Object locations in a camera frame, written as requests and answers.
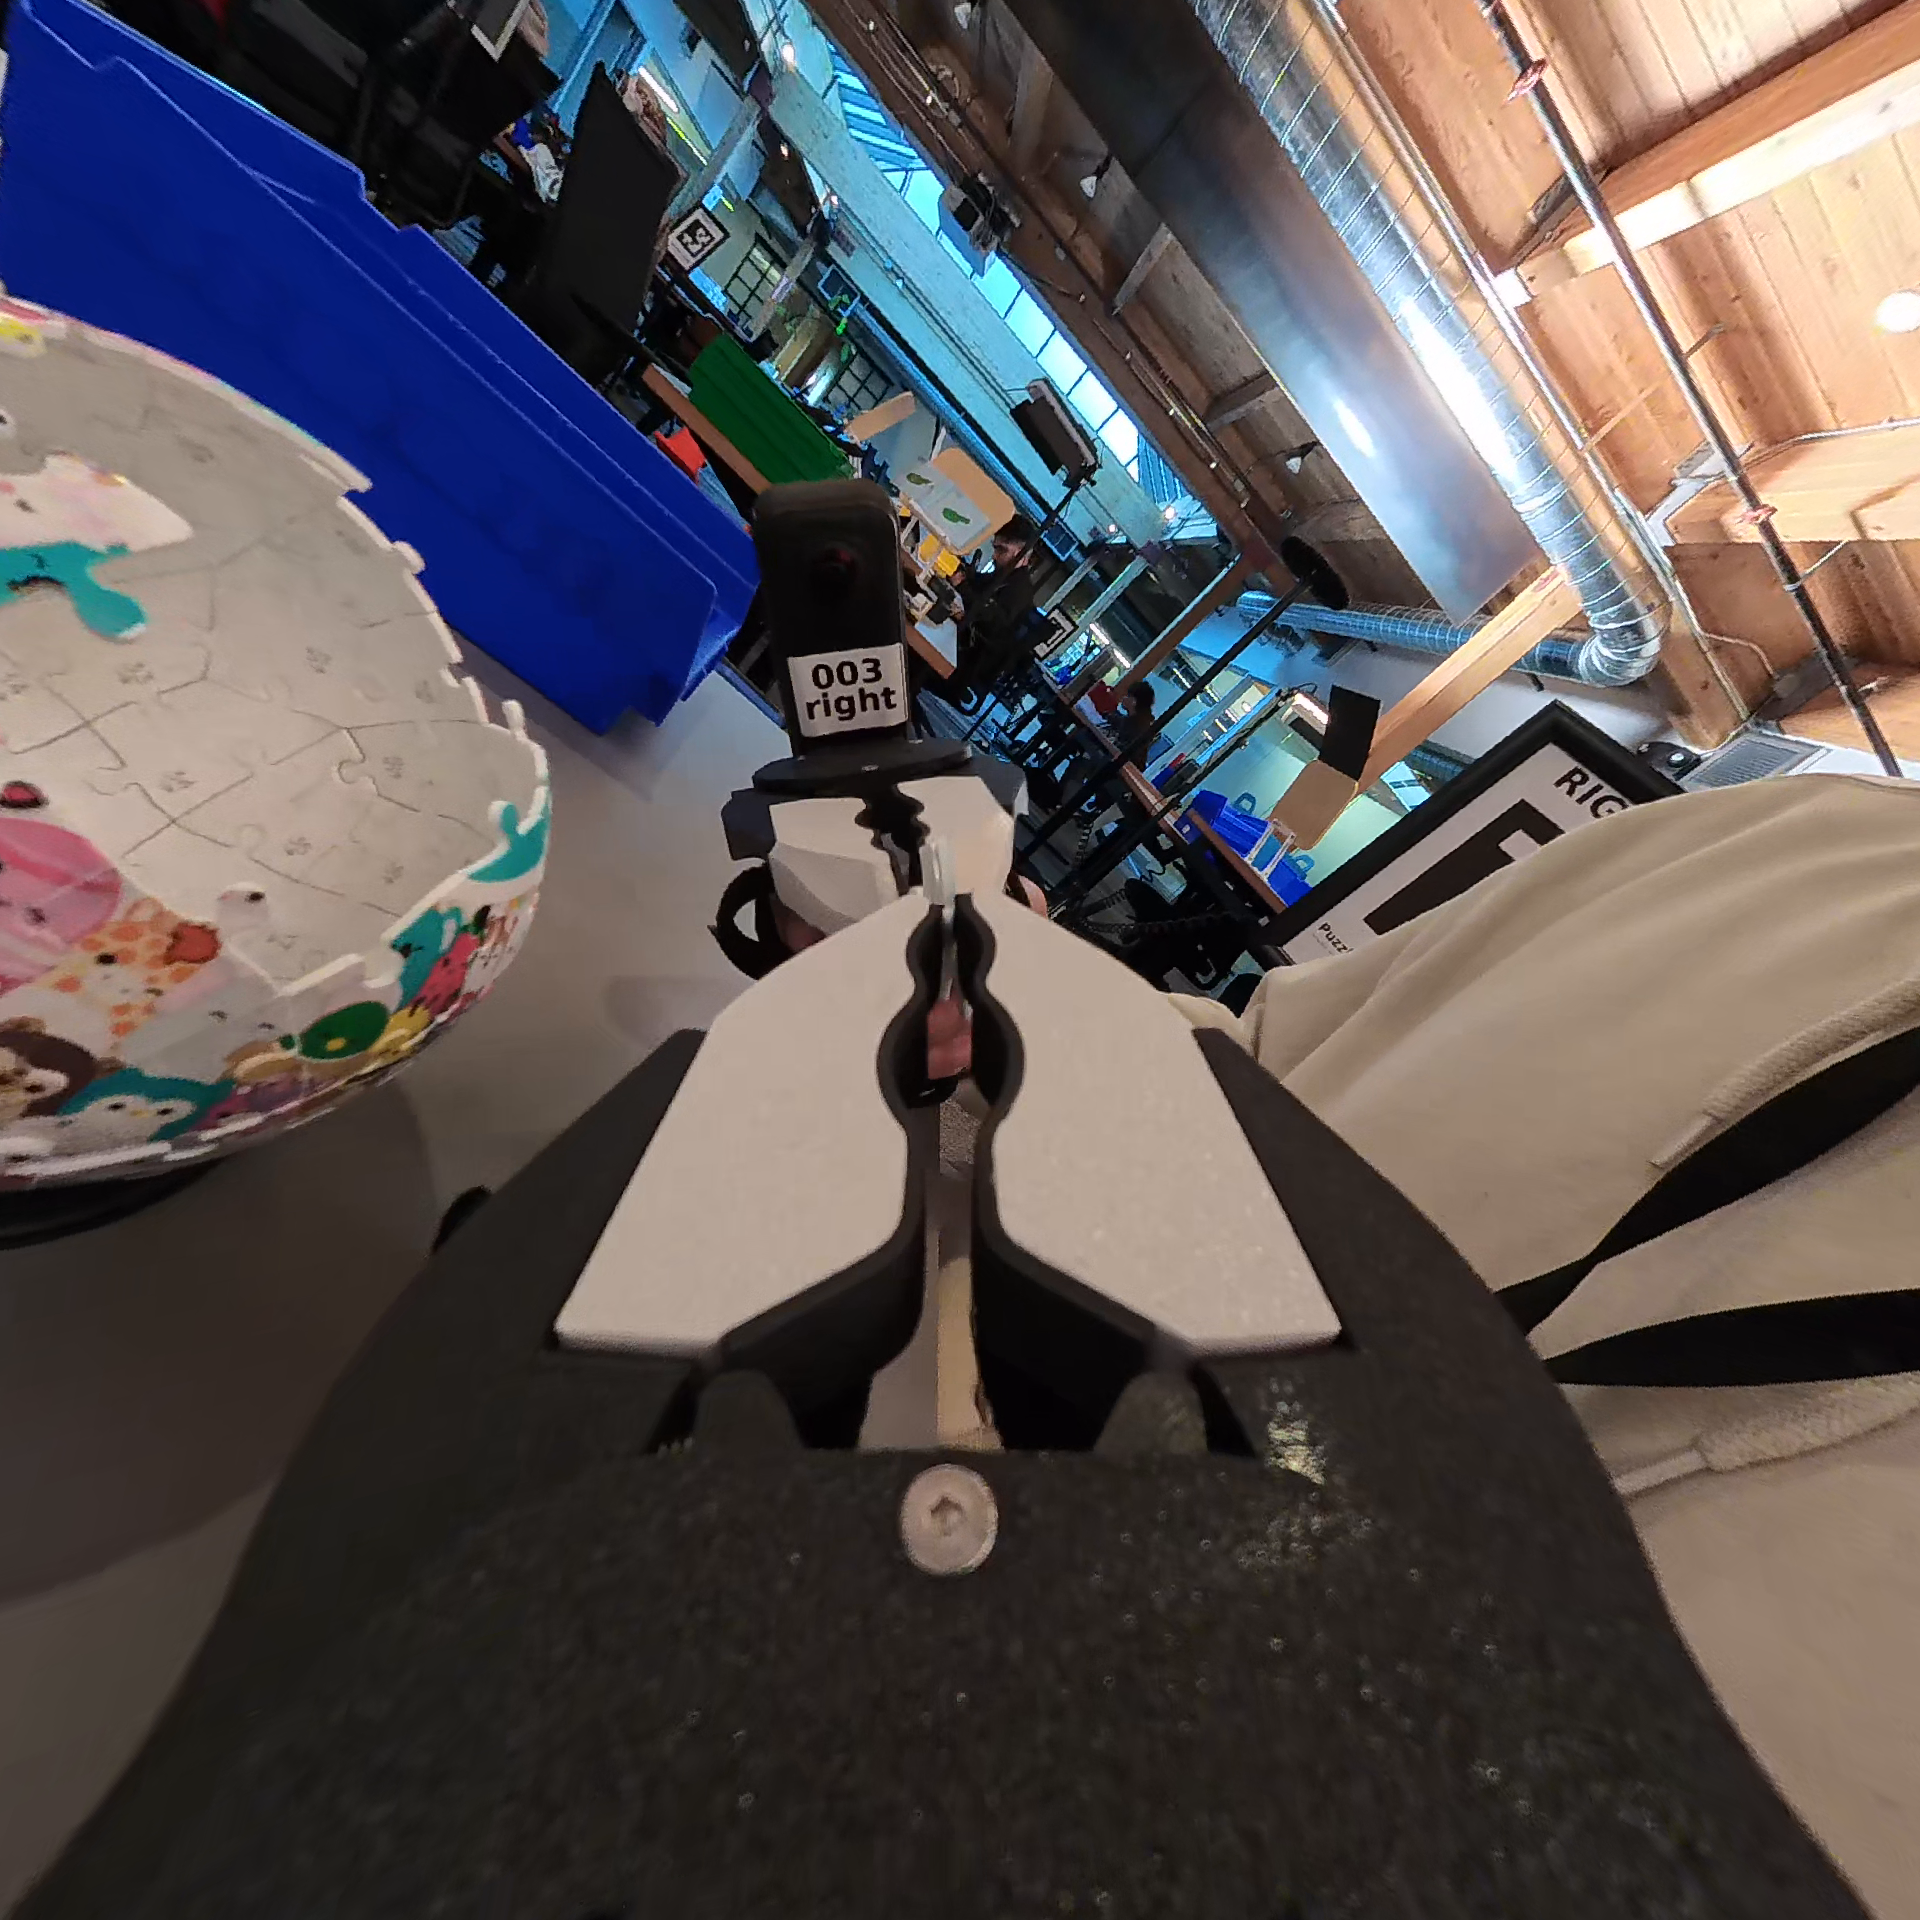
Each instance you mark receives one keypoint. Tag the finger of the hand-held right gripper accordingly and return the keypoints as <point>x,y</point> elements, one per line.
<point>972,832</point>
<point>825,861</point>

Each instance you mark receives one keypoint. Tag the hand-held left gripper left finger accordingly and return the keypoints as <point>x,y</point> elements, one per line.
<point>749,1184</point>

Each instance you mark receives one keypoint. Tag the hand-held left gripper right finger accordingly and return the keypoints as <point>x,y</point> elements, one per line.
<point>1140,1184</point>

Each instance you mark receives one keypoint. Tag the colourful puzzle ball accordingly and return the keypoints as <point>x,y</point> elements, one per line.
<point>224,721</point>

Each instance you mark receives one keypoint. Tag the black ball stand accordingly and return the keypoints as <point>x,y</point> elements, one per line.
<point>89,1208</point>

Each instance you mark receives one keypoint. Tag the person's right hand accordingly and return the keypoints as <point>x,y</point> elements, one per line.
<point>949,1043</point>

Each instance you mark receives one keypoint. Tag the green plastic bin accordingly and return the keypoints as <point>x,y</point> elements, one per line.
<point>763,412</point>

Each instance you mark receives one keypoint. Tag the small marker tag sign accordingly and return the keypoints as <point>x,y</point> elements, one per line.
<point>696,240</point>

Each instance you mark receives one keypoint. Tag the black flag panel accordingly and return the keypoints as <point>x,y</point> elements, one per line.
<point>1349,732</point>

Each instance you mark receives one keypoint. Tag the black monitor on stand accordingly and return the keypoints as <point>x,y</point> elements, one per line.
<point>609,210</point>

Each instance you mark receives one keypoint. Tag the blue plastic bin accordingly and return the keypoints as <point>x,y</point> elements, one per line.
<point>376,376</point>

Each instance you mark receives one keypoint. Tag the black framed marker sign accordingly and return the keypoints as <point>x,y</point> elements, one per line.
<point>1499,839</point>

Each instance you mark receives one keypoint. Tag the person's cream hoodie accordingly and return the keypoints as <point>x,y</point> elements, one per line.
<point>1798,1650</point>

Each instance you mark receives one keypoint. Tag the metal ceiling pipe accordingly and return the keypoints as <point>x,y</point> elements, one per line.
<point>1640,300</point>

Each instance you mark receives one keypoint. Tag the ceiling light bulb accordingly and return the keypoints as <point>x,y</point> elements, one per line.
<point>1899,311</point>

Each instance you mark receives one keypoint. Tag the silver spiral duct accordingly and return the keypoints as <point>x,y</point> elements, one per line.
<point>1477,388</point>
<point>1395,621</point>

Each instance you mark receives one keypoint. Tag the large grey metal duct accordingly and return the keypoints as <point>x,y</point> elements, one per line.
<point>1289,300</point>

